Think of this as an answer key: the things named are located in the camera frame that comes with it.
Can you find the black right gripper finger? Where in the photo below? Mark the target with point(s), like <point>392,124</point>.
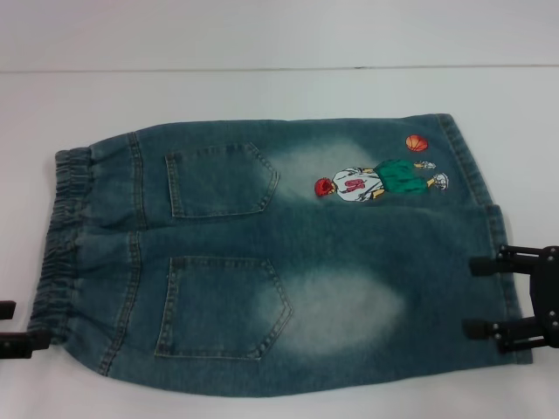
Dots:
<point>506,334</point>
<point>511,259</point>

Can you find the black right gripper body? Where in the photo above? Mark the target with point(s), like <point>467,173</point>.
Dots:
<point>546,301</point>

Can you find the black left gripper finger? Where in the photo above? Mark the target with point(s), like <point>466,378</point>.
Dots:
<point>8,310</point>
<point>22,345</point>

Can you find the blue denim shorts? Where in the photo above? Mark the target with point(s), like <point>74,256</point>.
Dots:
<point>332,262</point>

